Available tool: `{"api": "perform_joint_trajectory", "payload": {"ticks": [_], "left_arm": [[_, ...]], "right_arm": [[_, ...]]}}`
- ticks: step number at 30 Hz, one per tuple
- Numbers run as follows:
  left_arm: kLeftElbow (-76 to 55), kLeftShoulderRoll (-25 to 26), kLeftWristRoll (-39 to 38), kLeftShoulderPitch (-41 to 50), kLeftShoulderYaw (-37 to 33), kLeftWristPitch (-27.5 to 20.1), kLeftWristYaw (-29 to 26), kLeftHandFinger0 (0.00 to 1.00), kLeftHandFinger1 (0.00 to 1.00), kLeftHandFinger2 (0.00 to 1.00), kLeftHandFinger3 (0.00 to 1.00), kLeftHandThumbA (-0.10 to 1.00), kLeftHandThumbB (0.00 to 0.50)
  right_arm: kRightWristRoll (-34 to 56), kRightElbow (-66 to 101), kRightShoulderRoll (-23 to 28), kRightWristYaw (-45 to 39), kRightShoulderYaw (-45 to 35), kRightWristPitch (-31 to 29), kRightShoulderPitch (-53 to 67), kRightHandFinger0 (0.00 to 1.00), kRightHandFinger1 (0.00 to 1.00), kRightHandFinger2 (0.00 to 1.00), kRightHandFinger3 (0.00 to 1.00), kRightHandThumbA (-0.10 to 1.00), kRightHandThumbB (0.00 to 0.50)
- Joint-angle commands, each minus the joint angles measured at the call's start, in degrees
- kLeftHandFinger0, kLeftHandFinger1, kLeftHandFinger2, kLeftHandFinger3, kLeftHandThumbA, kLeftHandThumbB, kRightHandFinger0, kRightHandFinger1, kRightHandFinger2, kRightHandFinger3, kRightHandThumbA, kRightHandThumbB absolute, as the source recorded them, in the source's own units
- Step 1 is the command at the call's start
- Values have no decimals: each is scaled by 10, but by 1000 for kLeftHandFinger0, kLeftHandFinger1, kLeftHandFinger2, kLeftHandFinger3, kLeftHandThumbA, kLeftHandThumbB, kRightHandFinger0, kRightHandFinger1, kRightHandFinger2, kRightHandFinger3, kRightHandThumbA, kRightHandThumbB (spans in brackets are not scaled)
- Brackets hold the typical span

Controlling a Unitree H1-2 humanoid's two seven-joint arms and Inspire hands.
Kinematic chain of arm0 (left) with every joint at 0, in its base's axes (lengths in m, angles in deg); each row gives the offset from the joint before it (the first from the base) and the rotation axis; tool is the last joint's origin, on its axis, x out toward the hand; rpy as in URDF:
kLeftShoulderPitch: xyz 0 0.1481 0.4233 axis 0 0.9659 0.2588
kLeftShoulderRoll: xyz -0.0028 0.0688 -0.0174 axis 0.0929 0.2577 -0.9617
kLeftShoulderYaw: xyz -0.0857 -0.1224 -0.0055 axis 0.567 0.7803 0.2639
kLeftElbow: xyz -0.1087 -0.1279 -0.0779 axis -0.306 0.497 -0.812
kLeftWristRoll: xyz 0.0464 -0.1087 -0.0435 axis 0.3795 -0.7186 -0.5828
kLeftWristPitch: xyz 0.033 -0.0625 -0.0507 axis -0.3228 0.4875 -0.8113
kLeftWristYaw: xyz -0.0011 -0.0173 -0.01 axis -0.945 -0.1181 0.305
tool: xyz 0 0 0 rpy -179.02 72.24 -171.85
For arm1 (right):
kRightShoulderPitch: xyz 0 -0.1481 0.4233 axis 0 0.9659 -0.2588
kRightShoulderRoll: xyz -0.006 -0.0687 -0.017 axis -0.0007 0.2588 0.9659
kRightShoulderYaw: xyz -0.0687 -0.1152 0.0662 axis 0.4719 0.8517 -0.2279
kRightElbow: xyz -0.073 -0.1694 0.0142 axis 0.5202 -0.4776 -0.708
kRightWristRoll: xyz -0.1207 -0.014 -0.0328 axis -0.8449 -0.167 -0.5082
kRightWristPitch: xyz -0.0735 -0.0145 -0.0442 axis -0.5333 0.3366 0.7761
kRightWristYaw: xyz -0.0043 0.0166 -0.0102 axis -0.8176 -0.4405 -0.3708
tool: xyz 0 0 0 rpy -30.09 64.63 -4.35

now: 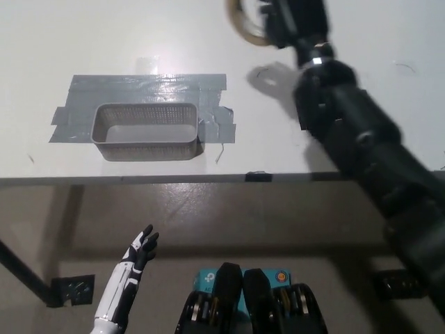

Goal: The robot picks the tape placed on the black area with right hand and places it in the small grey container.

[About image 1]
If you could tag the beige masking tape roll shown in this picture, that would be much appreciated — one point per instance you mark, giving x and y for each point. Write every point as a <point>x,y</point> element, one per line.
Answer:
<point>248,36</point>

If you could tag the grey duct tape patch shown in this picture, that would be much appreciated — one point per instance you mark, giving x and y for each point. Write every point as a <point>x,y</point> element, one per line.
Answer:
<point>114,88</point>

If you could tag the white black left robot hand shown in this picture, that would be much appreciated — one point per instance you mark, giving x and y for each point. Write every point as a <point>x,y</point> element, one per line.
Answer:
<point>116,292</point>

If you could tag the small grey mesh basket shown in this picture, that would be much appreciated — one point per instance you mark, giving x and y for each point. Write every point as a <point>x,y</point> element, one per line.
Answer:
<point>146,151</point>

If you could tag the black table leg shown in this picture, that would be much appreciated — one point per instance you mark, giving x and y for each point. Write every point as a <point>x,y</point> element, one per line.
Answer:
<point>24,275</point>

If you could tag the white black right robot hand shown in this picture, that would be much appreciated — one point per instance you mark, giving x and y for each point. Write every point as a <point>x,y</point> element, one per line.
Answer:
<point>299,21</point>

